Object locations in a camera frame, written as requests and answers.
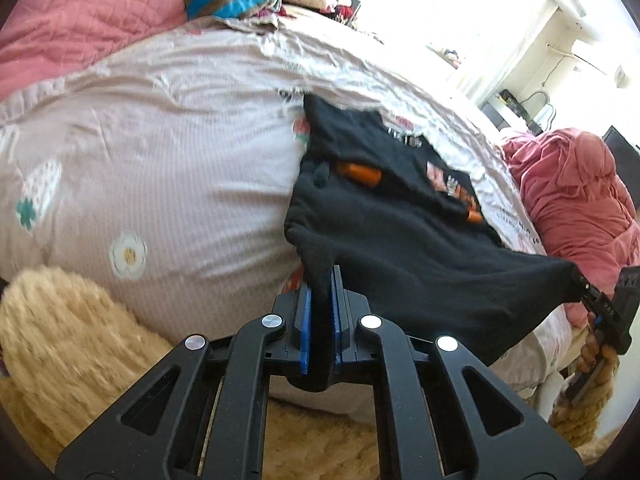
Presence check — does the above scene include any black sweatshirt with orange patches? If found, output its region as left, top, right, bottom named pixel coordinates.
left=284, top=94, right=579, bottom=390

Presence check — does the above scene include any person's hand on gripper handle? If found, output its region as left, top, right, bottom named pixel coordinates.
left=577, top=313, right=618, bottom=386

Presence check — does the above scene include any crumpled pink blanket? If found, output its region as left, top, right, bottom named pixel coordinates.
left=502, top=128, right=639, bottom=296

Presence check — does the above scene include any beige fluffy rug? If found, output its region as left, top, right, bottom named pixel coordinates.
left=1, top=266, right=380, bottom=479

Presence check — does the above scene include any black box on floor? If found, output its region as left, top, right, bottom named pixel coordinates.
left=603, top=126, right=640, bottom=208

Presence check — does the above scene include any white side table with items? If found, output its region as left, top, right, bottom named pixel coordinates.
left=480, top=89, right=558, bottom=136

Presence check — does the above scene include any pinkish-grey printed bed sheet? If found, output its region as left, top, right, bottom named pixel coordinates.
left=1, top=18, right=552, bottom=415

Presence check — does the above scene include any bright window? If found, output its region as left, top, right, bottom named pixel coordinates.
left=356, top=0, right=555, bottom=66

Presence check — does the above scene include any pink quilted pillow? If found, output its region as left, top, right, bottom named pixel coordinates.
left=1, top=0, right=186, bottom=98

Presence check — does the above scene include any white wall air conditioner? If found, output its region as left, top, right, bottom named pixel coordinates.
left=570, top=39, right=626, bottom=88

